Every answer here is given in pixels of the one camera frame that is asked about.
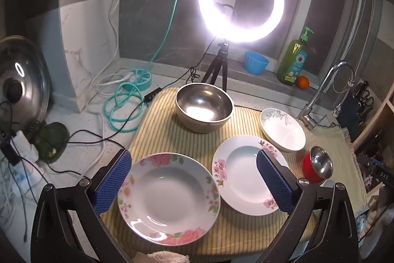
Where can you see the orange fruit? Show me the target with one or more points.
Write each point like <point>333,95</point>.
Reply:
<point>303,82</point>

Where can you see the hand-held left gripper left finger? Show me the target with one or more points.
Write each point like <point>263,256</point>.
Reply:
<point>112,183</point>

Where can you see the large steel bowl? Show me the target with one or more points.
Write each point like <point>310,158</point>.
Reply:
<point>203,102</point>

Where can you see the dark green scouring pad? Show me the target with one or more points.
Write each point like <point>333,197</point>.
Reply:
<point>52,139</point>

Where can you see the white rag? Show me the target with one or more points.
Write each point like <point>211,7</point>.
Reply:
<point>26,146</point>

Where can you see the white bowl with grey print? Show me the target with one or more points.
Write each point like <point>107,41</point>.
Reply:
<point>283,133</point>

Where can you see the black scissors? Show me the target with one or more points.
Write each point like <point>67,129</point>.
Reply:
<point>366,101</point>

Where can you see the large pink floral plate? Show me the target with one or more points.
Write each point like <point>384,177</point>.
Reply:
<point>166,198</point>

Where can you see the blue ribbed cup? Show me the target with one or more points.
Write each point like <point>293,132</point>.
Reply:
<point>255,62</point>

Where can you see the black tripod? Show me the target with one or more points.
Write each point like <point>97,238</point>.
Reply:
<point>217,62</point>

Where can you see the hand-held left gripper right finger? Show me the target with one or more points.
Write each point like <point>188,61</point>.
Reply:
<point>274,179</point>

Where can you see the chrome faucet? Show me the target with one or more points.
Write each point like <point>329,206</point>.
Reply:
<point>323,84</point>

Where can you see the round teal power strip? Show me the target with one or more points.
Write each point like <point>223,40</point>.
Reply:
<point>143,79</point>

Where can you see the small red steel bowl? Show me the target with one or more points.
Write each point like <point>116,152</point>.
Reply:
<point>309,169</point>

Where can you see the yellow striped cloth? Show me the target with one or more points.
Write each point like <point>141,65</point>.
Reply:
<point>160,133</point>

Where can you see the medium pink floral plate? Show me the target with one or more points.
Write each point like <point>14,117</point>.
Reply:
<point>240,176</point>

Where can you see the beige towel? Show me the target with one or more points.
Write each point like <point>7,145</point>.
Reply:
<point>167,257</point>

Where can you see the green pump soap bottle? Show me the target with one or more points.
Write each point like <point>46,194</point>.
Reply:
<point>292,62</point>

